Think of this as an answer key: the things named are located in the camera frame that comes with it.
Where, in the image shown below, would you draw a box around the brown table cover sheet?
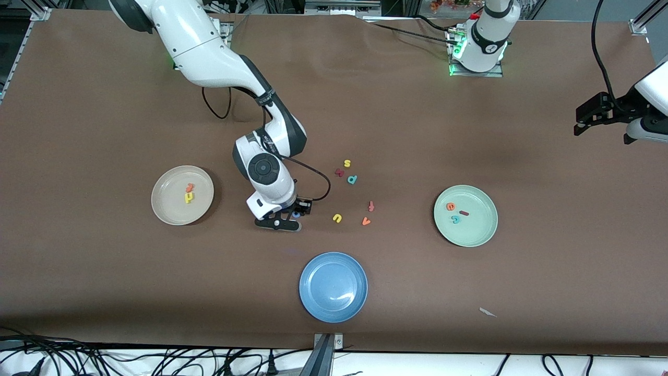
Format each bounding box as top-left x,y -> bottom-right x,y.
0,9 -> 668,357

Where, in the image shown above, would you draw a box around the blue plate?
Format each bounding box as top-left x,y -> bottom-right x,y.
299,252 -> 368,323

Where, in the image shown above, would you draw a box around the beige brown plate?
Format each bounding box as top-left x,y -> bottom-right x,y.
151,165 -> 215,226

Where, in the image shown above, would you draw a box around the metal table clamp bracket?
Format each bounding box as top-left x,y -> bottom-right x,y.
299,333 -> 345,376

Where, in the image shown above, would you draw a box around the black floor cable bundle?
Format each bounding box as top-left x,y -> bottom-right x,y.
157,349 -> 314,376
493,354 -> 595,376
0,326 -> 157,376

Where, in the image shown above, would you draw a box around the aluminium frame profile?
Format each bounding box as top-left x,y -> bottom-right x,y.
0,0 -> 53,105
629,0 -> 668,37

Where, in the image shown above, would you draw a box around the grey power strip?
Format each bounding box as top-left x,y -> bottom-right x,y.
304,0 -> 383,15

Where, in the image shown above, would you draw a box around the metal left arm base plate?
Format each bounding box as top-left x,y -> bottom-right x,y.
448,29 -> 504,78

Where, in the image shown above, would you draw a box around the pale green plate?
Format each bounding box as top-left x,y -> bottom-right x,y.
433,184 -> 499,248

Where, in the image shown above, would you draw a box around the black base power cable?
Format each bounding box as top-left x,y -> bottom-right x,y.
365,15 -> 462,48

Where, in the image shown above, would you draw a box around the orange artificial flowers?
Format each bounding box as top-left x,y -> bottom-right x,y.
431,0 -> 483,11

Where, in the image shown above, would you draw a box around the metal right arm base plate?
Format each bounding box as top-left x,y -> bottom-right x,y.
172,18 -> 233,70

